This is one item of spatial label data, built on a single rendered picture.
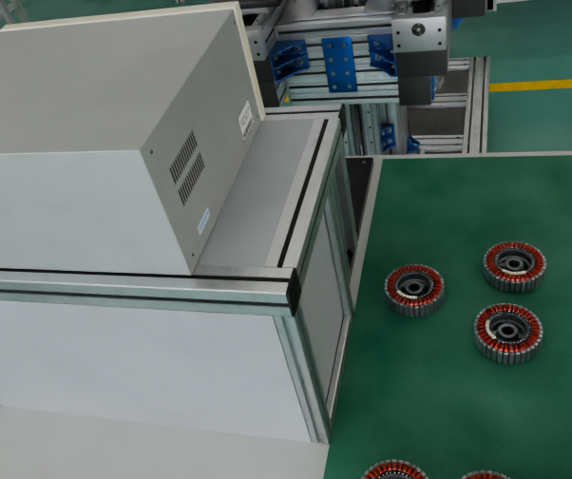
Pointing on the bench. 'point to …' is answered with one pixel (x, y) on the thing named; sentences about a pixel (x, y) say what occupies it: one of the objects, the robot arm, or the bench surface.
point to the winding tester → (107, 139)
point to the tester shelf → (221, 234)
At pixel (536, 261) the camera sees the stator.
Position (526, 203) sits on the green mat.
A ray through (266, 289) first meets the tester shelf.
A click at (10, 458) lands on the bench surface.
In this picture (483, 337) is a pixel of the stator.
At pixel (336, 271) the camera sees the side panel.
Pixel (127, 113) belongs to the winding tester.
